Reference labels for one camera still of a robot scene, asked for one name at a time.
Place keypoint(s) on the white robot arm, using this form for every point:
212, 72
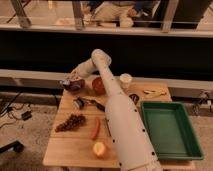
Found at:
133, 147

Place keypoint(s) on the green plastic tray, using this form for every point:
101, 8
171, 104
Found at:
171, 131

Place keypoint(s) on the small dark round object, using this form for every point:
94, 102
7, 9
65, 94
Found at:
134, 97

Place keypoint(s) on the peach fruit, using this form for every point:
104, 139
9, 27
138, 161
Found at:
99, 149

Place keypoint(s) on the white towel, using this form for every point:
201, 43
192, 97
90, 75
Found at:
65, 82

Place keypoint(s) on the white cup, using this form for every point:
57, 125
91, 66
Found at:
125, 80

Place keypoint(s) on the red bowl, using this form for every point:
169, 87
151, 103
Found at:
98, 86

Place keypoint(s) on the black handled knife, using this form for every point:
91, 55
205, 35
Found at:
95, 103

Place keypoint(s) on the metal fork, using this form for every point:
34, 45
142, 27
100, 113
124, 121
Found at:
107, 127

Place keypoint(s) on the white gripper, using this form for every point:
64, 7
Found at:
74, 76

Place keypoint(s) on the black power adapter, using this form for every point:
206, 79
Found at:
26, 115

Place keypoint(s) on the small metal can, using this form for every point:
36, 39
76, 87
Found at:
79, 103

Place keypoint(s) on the red sausage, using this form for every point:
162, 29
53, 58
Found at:
96, 129

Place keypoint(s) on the bunch of dark grapes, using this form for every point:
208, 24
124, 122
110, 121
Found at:
72, 123

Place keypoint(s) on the yellow banana peel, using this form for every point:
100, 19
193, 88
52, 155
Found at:
150, 94

